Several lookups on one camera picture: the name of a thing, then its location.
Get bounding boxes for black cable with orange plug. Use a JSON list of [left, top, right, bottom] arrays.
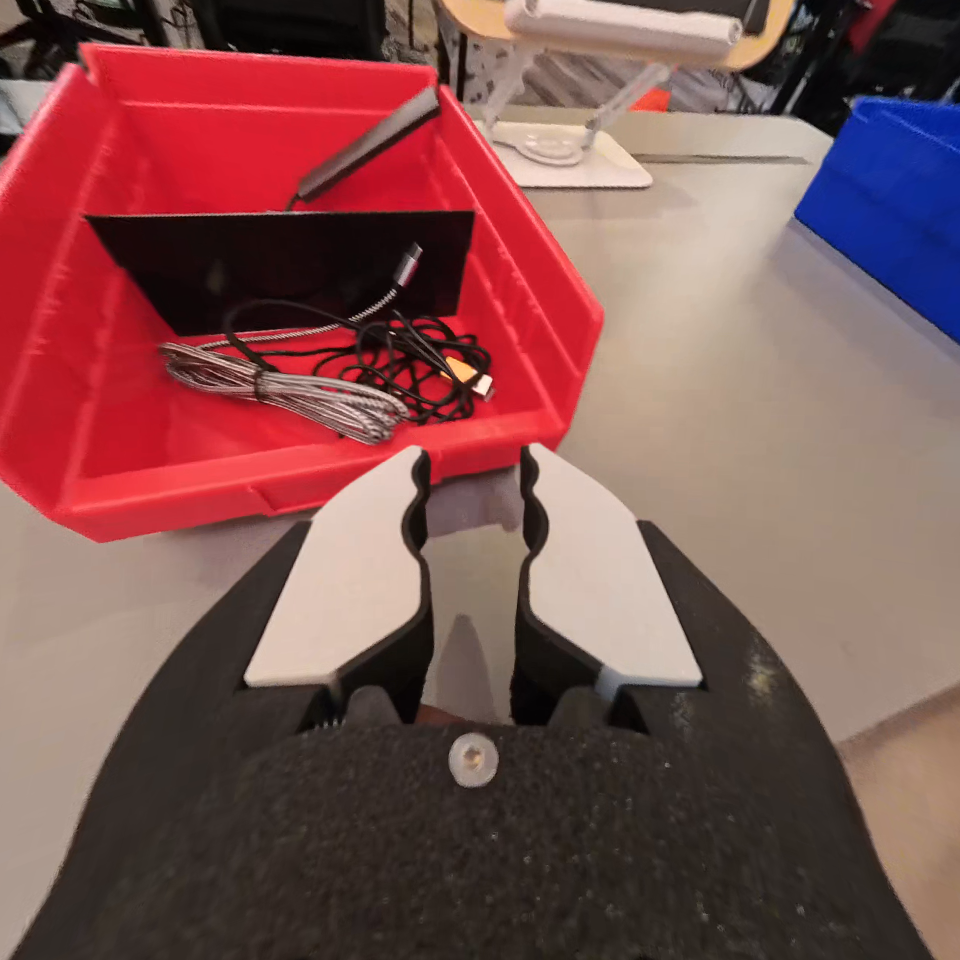
[[420, 352, 498, 404]]

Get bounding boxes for grey USB hub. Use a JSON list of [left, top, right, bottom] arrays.
[[285, 86, 441, 213]]

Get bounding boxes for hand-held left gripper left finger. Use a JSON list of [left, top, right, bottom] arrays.
[[243, 444, 436, 693]]

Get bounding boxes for white printed sheet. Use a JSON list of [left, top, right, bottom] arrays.
[[461, 33, 530, 106]]

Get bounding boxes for grey white braided cable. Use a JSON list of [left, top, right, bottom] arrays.
[[159, 241, 426, 446]]

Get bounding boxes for white folding stand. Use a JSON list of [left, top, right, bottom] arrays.
[[480, 0, 745, 190]]

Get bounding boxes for grey desk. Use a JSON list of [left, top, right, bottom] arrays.
[[0, 105, 960, 946]]

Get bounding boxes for blue storage bin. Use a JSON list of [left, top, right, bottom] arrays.
[[793, 96, 960, 344]]

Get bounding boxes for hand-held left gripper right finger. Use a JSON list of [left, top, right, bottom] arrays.
[[514, 442, 705, 696]]

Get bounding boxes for red storage bin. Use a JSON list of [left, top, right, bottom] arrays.
[[0, 43, 605, 543]]

